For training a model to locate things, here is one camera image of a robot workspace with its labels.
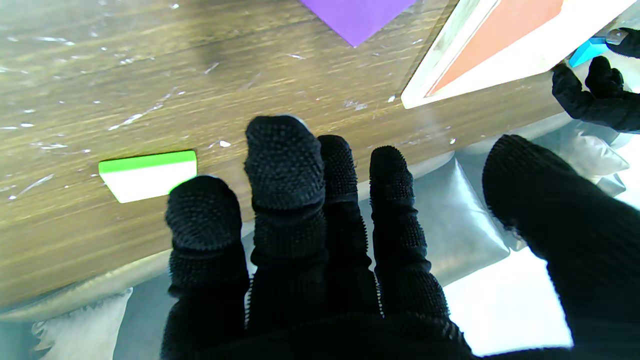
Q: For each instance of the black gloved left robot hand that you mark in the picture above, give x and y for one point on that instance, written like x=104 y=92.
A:
x=600 y=105

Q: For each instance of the brown sofa cushion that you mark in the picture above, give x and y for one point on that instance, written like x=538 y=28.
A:
x=80 y=330
x=595 y=157

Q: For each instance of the purple tangram triangle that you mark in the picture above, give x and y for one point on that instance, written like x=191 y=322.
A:
x=355 y=17

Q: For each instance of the small blue tangram triangle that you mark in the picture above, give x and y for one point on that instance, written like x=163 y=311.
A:
x=585 y=50

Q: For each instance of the square wooden tangram tray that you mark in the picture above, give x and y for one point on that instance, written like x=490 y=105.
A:
x=525 y=60

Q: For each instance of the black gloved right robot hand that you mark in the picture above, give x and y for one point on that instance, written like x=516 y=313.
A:
x=300 y=275

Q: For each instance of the green tangram square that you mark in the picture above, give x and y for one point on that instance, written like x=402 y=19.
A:
x=145 y=177

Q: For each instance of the large red tangram triangle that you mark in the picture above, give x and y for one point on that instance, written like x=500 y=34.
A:
x=500 y=35

